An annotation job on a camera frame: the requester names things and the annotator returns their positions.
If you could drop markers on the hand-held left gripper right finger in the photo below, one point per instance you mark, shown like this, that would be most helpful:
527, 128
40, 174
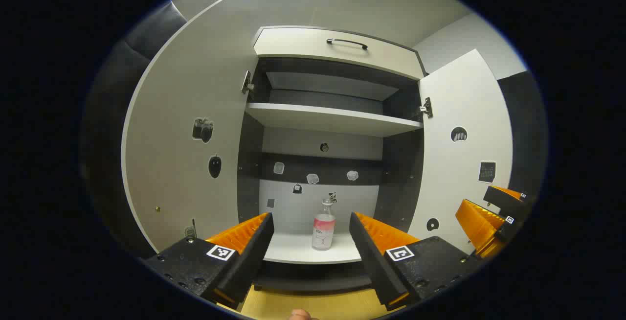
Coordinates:
371, 256

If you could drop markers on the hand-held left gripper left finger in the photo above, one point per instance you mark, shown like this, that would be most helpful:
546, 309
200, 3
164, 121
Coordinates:
254, 251

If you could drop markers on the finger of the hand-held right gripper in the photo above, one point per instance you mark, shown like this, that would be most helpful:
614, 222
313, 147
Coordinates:
481, 224
508, 200

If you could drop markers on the clear bottle with pink label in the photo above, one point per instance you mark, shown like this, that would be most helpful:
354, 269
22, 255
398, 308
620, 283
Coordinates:
324, 229

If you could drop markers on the white cabinet door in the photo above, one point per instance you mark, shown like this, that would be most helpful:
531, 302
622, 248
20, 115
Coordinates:
195, 80
459, 100

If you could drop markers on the metal door hinge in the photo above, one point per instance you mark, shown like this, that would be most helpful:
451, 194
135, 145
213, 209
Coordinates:
247, 82
427, 108

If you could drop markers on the grey and white cabinet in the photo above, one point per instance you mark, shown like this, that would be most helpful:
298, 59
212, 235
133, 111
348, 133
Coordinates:
332, 119

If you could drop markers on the white cabinet drawer front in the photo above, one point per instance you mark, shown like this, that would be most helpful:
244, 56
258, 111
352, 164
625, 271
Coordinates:
303, 46

